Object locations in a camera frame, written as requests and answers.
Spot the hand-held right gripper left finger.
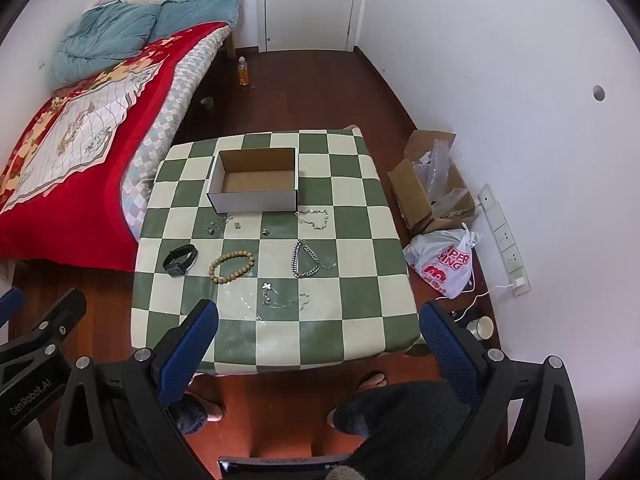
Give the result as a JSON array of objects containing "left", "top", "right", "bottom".
[{"left": 52, "top": 299, "right": 221, "bottom": 480}]

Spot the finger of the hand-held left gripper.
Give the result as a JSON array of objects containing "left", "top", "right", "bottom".
[
  {"left": 0, "top": 287, "right": 25, "bottom": 328},
  {"left": 0, "top": 289, "right": 87, "bottom": 366}
]

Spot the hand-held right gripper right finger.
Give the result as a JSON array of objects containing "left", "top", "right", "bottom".
[{"left": 419, "top": 301, "right": 587, "bottom": 480}]

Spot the black smart watch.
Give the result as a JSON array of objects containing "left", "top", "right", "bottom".
[{"left": 163, "top": 243, "right": 198, "bottom": 277}]

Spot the wooden bead bracelet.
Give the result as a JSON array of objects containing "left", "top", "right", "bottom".
[{"left": 208, "top": 252, "right": 256, "bottom": 284}]

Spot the thin silver pendant necklace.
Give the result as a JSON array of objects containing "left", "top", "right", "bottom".
[{"left": 256, "top": 282, "right": 311, "bottom": 321}]

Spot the thick silver chain bracelet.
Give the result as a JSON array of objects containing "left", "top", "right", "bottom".
[{"left": 291, "top": 240, "right": 337, "bottom": 279}]

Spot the white cardboard box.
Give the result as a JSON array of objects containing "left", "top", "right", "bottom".
[{"left": 206, "top": 147, "right": 300, "bottom": 212}]

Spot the silver beaded necklace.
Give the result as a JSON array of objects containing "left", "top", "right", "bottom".
[{"left": 296, "top": 207, "right": 330, "bottom": 231}]

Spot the white mug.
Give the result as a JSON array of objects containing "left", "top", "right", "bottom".
[{"left": 467, "top": 316, "right": 495, "bottom": 341}]

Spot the person's left foot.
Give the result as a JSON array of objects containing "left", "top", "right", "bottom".
[{"left": 200, "top": 395, "right": 226, "bottom": 423}]

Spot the person's foot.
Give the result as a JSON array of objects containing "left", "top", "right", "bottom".
[
  {"left": 356, "top": 371, "right": 388, "bottom": 392},
  {"left": 200, "top": 395, "right": 226, "bottom": 423}
]

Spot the person's left leg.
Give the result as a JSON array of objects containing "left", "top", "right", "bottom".
[{"left": 167, "top": 392, "right": 208, "bottom": 436}]

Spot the person's leg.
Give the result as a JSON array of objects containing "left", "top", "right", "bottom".
[
  {"left": 167, "top": 392, "right": 208, "bottom": 436},
  {"left": 327, "top": 380, "right": 508, "bottom": 480}
]

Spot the person's right foot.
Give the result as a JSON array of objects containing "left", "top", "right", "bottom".
[{"left": 356, "top": 371, "right": 388, "bottom": 392}]

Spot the person's right leg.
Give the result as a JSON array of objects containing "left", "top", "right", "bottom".
[{"left": 327, "top": 380, "right": 508, "bottom": 480}]

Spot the white red plastic bag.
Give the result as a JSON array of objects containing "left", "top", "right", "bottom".
[{"left": 403, "top": 222, "right": 480, "bottom": 300}]

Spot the bed with red quilt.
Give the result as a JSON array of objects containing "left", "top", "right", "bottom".
[{"left": 0, "top": 22, "right": 233, "bottom": 273}]

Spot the white power strip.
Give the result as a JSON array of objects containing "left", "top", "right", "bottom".
[{"left": 477, "top": 183, "right": 531, "bottom": 297}]

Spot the green checkered tablecloth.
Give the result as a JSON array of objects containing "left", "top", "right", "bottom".
[{"left": 131, "top": 127, "right": 420, "bottom": 376}]

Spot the brown cardboard box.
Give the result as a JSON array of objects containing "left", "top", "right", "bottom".
[{"left": 387, "top": 130, "right": 476, "bottom": 235}]

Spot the clear bubble wrap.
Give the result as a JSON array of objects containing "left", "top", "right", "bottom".
[{"left": 417, "top": 139, "right": 472, "bottom": 211}]

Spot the blue quilt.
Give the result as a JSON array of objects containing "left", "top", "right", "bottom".
[{"left": 51, "top": 0, "right": 244, "bottom": 86}]

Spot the white door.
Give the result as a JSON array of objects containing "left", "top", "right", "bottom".
[{"left": 256, "top": 0, "right": 368, "bottom": 52}]

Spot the white cable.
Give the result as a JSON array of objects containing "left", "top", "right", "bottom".
[{"left": 452, "top": 284, "right": 516, "bottom": 322}]

